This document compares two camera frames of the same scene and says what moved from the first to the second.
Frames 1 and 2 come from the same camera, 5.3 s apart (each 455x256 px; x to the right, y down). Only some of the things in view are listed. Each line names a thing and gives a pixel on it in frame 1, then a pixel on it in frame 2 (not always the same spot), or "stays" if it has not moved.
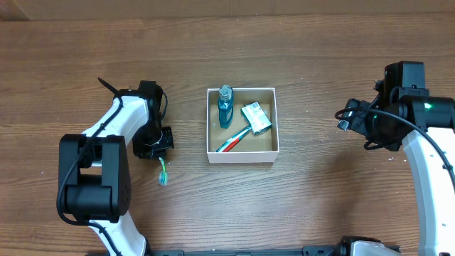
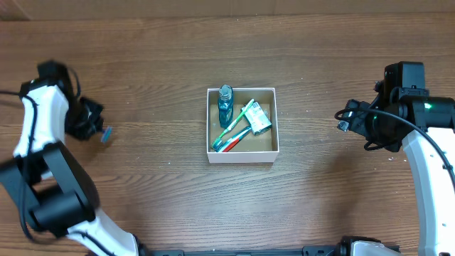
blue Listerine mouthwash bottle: x=225 y=106 stays
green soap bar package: x=257 y=118 stays
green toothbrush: x=163 y=176 -> x=229 y=128
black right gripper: x=356 y=121 stays
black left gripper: x=146 y=151 -> x=89 y=131
